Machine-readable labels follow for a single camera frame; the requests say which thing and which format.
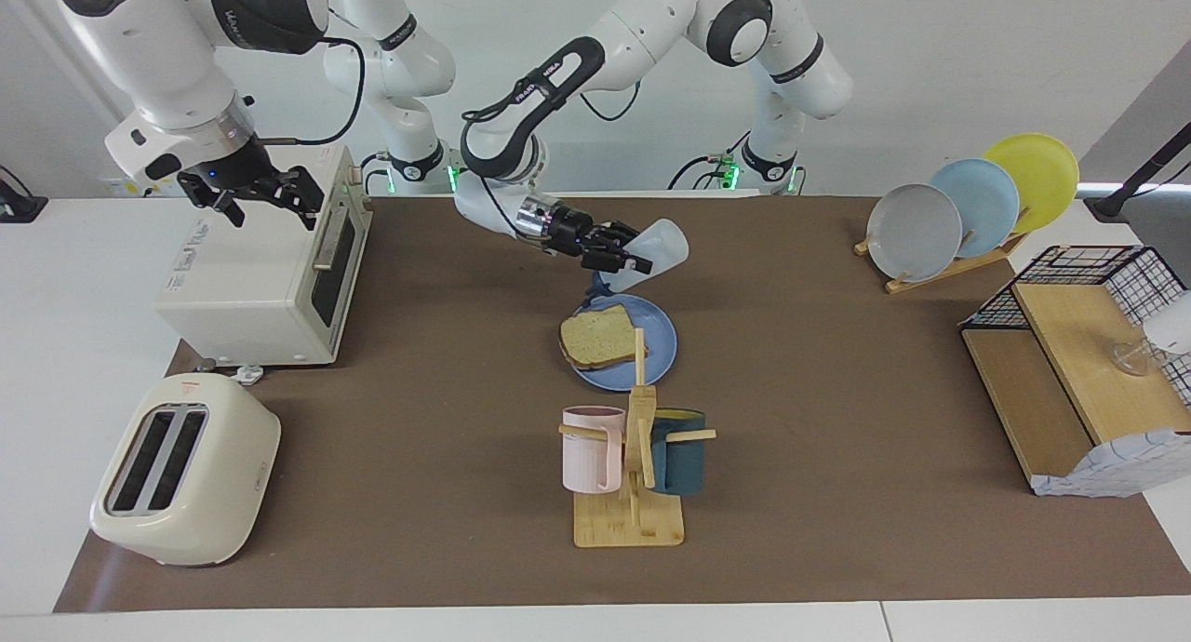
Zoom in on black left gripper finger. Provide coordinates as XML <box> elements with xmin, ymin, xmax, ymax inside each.
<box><xmin>590</xmin><ymin>220</ymin><xmax>644</xmax><ymax>251</ymax></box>
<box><xmin>581</xmin><ymin>248</ymin><xmax>653</xmax><ymax>276</ymax></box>

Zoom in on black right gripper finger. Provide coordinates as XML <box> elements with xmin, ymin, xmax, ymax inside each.
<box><xmin>176</xmin><ymin>178</ymin><xmax>246</xmax><ymax>230</ymax></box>
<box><xmin>272</xmin><ymin>165</ymin><xmax>328</xmax><ymax>233</ymax></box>

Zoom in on translucent seasoning bottle blue cap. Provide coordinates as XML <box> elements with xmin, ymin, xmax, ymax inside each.
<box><xmin>582</xmin><ymin>218</ymin><xmax>690</xmax><ymax>310</ymax></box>

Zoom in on toasted bread slice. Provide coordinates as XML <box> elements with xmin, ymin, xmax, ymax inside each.
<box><xmin>558</xmin><ymin>305</ymin><xmax>648</xmax><ymax>371</ymax></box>

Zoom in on blue round plate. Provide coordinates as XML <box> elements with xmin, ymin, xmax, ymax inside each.
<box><xmin>564</xmin><ymin>294</ymin><xmax>679</xmax><ymax>392</ymax></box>

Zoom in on pale grey plate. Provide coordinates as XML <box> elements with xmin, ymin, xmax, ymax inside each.
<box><xmin>866</xmin><ymin>183</ymin><xmax>964</xmax><ymax>283</ymax></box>

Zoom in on wooden plate rack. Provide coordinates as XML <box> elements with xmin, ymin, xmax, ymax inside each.
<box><xmin>854</xmin><ymin>231</ymin><xmax>1029</xmax><ymax>296</ymax></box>

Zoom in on light blue plate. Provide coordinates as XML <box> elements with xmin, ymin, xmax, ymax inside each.
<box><xmin>930</xmin><ymin>158</ymin><xmax>1022</xmax><ymax>260</ymax></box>

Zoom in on yellow plate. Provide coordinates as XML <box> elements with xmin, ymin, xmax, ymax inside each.
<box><xmin>984</xmin><ymin>133</ymin><xmax>1080</xmax><ymax>235</ymax></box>

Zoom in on white toaster oven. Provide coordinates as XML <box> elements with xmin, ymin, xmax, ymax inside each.
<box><xmin>154</xmin><ymin>144</ymin><xmax>373</xmax><ymax>368</ymax></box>

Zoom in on pink ribbed mug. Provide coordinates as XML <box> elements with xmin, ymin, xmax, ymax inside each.
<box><xmin>561</xmin><ymin>406</ymin><xmax>627</xmax><ymax>495</ymax></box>

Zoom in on black stand base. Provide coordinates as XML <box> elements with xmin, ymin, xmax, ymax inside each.
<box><xmin>0</xmin><ymin>165</ymin><xmax>49</xmax><ymax>224</ymax></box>

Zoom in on brown table mat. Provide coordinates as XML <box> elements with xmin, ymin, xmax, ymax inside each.
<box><xmin>53</xmin><ymin>195</ymin><xmax>1191</xmax><ymax>613</ymax></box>

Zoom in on dark teal mug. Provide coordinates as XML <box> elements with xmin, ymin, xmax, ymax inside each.
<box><xmin>649</xmin><ymin>409</ymin><xmax>708</xmax><ymax>496</ymax></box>

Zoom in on wooden mug tree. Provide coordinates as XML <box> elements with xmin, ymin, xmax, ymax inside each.
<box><xmin>558</xmin><ymin>328</ymin><xmax>718</xmax><ymax>549</ymax></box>

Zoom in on cream two-slot toaster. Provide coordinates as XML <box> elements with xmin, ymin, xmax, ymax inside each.
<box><xmin>89</xmin><ymin>374</ymin><xmax>282</xmax><ymax>567</ymax></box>

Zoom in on wooden two-level shelf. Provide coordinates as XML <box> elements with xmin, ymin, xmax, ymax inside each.
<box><xmin>960</xmin><ymin>282</ymin><xmax>1191</xmax><ymax>494</ymax></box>

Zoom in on clear glass cup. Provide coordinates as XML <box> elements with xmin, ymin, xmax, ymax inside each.
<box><xmin>1112</xmin><ymin>338</ymin><xmax>1166</xmax><ymax>379</ymax></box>

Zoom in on white patterned cloth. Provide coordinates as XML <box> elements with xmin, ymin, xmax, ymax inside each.
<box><xmin>1031</xmin><ymin>428</ymin><xmax>1191</xmax><ymax>499</ymax></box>

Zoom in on white rounded object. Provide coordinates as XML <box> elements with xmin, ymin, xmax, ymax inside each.
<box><xmin>1143</xmin><ymin>291</ymin><xmax>1191</xmax><ymax>356</ymax></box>

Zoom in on black right base cables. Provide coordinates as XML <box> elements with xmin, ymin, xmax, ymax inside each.
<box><xmin>358</xmin><ymin>149</ymin><xmax>392</xmax><ymax>196</ymax></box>

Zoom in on black base cables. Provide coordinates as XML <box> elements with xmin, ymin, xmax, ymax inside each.
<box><xmin>665</xmin><ymin>112</ymin><xmax>756</xmax><ymax>192</ymax></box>
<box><xmin>358</xmin><ymin>149</ymin><xmax>392</xmax><ymax>196</ymax></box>

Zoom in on black left base cables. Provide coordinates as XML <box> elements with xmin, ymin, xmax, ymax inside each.
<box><xmin>665</xmin><ymin>112</ymin><xmax>756</xmax><ymax>192</ymax></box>

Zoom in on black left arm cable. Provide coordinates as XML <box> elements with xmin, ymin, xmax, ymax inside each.
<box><xmin>459</xmin><ymin>79</ymin><xmax>645</xmax><ymax>243</ymax></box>

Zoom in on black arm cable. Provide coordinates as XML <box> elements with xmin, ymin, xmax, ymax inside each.
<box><xmin>256</xmin><ymin>35</ymin><xmax>367</xmax><ymax>148</ymax></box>
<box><xmin>459</xmin><ymin>79</ymin><xmax>645</xmax><ymax>243</ymax></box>

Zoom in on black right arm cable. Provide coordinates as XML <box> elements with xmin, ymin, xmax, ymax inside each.
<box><xmin>256</xmin><ymin>35</ymin><xmax>367</xmax><ymax>148</ymax></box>

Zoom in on black camera stand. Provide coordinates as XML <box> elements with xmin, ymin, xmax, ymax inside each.
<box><xmin>1084</xmin><ymin>121</ymin><xmax>1191</xmax><ymax>222</ymax></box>

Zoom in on black wire basket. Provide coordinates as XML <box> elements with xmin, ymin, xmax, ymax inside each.
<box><xmin>958</xmin><ymin>245</ymin><xmax>1191</xmax><ymax>410</ymax></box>

